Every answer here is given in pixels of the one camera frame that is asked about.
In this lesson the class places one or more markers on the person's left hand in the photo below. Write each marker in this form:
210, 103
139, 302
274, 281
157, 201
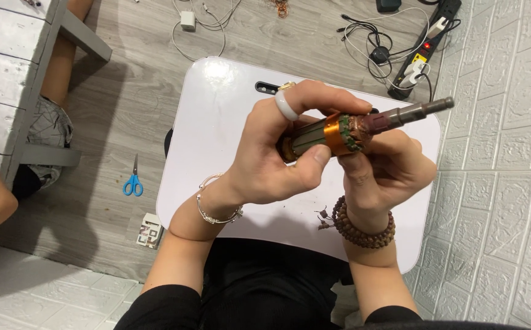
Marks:
261, 165

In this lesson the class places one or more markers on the person's right hand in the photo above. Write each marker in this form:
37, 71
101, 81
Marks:
384, 183

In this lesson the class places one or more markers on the copper wound motor armature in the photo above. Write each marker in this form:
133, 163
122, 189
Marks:
313, 137

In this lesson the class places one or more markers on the white lap table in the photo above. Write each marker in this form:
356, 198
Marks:
219, 137

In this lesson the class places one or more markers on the white plug adapter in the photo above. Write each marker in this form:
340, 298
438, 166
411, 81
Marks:
437, 26
413, 73

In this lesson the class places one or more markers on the person's black clothing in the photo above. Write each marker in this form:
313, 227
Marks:
265, 293

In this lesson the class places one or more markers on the black round adapter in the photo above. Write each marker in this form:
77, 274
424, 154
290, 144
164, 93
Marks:
379, 55

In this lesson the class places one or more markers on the small printed carton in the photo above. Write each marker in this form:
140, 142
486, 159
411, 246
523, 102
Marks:
150, 231

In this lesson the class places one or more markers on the black power strip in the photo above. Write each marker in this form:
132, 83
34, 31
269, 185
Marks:
430, 46

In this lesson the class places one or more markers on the white charger adapter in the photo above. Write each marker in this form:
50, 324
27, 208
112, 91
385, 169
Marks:
188, 21

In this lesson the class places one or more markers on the dark device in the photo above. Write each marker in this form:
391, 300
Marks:
388, 4

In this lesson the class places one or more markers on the white wooden table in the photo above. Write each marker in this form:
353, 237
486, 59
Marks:
4, 78

